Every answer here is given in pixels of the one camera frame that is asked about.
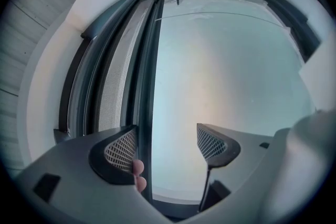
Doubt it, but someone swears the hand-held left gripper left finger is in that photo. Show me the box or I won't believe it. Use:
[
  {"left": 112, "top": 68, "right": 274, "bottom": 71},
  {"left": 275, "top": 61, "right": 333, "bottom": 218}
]
[{"left": 14, "top": 124, "right": 169, "bottom": 224}]

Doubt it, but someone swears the black window frame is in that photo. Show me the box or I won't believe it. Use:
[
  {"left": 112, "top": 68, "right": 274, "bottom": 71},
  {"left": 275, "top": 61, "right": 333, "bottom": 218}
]
[{"left": 54, "top": 0, "right": 322, "bottom": 218}]

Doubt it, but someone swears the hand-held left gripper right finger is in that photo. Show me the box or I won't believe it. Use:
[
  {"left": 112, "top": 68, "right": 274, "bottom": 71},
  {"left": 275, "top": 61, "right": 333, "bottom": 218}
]
[{"left": 197, "top": 123, "right": 297, "bottom": 224}]

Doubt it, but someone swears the roller blind with bottom bar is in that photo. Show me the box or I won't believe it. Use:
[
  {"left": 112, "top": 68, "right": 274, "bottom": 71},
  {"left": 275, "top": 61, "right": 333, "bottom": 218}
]
[{"left": 54, "top": 0, "right": 166, "bottom": 208}]

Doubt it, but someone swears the person's left hand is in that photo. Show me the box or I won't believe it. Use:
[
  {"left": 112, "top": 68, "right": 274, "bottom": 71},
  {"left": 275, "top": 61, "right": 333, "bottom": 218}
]
[{"left": 132, "top": 159, "right": 148, "bottom": 194}]

